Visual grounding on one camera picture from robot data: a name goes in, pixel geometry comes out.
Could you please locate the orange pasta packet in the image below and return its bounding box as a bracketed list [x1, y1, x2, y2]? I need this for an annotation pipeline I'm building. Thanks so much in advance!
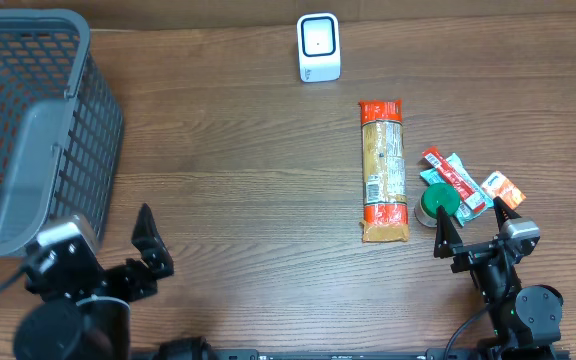
[359, 99, 410, 243]

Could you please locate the red stick snack packet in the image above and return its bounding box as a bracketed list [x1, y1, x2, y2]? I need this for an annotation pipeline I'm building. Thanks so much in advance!
[423, 146, 486, 214]

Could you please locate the white barcode scanner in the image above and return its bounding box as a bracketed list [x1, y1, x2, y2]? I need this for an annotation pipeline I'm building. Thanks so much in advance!
[296, 13, 341, 83]

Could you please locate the grey plastic shopping basket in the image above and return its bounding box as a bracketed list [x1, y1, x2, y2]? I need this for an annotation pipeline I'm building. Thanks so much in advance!
[0, 9, 124, 257]

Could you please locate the green lidded Knorr tub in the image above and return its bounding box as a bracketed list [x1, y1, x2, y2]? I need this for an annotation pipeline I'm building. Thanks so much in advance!
[414, 183, 461, 227]

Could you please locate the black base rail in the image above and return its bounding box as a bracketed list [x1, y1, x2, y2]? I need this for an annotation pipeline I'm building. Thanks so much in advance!
[130, 348, 572, 360]

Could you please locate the teal snack packet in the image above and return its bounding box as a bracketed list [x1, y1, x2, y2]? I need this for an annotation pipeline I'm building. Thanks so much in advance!
[420, 153, 494, 227]

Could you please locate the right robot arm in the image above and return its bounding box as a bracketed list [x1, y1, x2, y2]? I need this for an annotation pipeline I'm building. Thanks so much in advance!
[434, 197, 569, 359]

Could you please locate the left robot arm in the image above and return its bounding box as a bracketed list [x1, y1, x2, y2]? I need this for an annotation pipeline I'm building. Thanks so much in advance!
[13, 205, 217, 360]

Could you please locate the small orange sachet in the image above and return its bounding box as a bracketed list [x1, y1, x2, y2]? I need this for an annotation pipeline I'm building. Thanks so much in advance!
[481, 171, 526, 210]

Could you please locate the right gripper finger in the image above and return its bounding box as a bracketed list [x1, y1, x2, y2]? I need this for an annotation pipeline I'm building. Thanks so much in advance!
[493, 197, 520, 230]
[433, 206, 463, 258]

